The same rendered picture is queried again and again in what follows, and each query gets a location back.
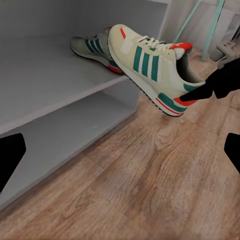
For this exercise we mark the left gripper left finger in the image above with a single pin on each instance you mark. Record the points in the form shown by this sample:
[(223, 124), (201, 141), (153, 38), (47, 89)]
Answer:
[(12, 149)]

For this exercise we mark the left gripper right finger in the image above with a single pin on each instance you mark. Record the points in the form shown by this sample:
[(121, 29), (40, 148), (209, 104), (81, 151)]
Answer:
[(232, 149)]

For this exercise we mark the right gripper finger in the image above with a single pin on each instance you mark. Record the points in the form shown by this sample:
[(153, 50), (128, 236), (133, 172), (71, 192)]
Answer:
[(203, 92)]

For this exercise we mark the gym shoe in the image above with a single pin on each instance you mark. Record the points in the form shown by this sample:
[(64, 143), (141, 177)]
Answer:
[(162, 71), (94, 47)]

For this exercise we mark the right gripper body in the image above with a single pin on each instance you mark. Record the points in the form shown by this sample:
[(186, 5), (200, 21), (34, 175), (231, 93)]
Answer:
[(226, 79)]

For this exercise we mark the standing mirror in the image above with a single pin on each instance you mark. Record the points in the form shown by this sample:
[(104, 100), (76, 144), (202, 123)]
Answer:
[(212, 29)]

